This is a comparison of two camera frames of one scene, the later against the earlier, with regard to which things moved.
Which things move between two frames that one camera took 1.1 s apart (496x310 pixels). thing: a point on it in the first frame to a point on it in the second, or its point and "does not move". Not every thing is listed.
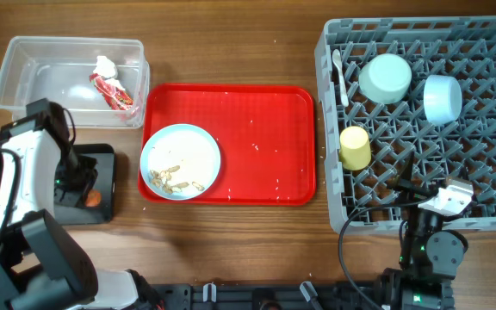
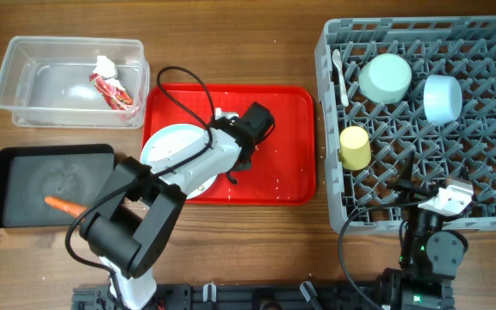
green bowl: [384, 78] does not move
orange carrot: [93, 198] to [67, 207]
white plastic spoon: [337, 58] does not move
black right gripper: [412, 194] does not move
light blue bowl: [442, 98] does not move
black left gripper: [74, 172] to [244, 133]
